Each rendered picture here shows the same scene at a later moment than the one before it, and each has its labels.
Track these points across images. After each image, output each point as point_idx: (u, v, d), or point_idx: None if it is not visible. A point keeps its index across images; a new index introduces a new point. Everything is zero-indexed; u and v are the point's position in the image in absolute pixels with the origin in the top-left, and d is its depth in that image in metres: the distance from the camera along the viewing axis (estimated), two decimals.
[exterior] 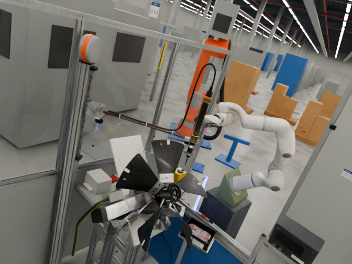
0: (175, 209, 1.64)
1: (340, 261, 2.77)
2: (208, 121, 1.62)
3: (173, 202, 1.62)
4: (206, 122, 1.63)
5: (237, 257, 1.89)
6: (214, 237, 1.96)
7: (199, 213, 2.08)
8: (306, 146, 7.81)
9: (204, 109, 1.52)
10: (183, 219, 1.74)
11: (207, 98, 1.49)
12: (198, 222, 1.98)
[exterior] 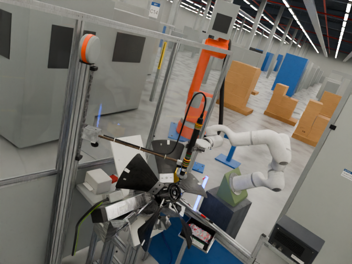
0: (175, 209, 1.64)
1: (340, 261, 2.77)
2: (198, 146, 1.66)
3: (173, 202, 1.62)
4: (196, 146, 1.67)
5: (237, 257, 1.89)
6: (214, 237, 1.96)
7: (199, 213, 2.08)
8: (306, 146, 7.81)
9: (195, 135, 1.58)
10: (183, 219, 1.74)
11: (198, 125, 1.55)
12: (198, 222, 1.98)
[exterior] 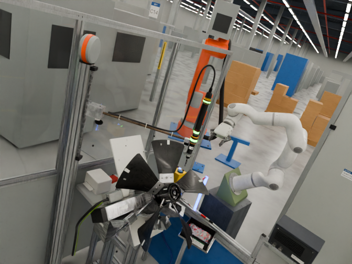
0: (175, 209, 1.64)
1: (340, 261, 2.77)
2: (221, 136, 1.80)
3: (173, 202, 1.62)
4: (220, 136, 1.81)
5: (237, 257, 1.89)
6: (214, 237, 1.96)
7: (199, 213, 2.08)
8: None
9: (204, 111, 1.52)
10: (183, 219, 1.74)
11: (206, 99, 1.49)
12: (198, 222, 1.98)
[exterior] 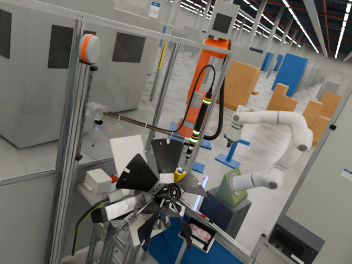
0: (161, 203, 1.57)
1: (340, 261, 2.77)
2: (233, 139, 2.00)
3: (166, 196, 1.59)
4: None
5: (237, 257, 1.89)
6: (214, 237, 1.96)
7: (199, 213, 2.08)
8: None
9: (204, 111, 1.52)
10: (152, 228, 1.54)
11: (206, 99, 1.49)
12: (198, 222, 1.98)
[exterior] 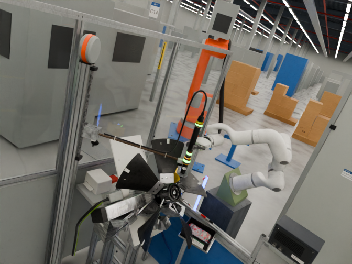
0: (161, 203, 1.57)
1: (340, 261, 2.77)
2: (199, 144, 1.66)
3: (166, 196, 1.59)
4: None
5: (237, 257, 1.89)
6: (214, 237, 1.96)
7: (199, 213, 2.08)
8: (306, 146, 7.81)
9: (196, 133, 1.57)
10: (152, 228, 1.54)
11: (198, 123, 1.55)
12: (198, 222, 1.98)
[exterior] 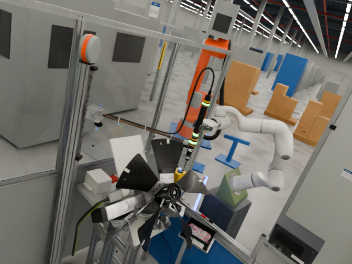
0: (161, 203, 1.57)
1: (340, 261, 2.77)
2: None
3: (166, 196, 1.59)
4: (203, 126, 1.62)
5: (237, 257, 1.89)
6: (214, 237, 1.96)
7: (199, 213, 2.08)
8: (306, 146, 7.81)
9: (202, 113, 1.53)
10: (152, 228, 1.54)
11: (206, 102, 1.50)
12: (198, 222, 1.98)
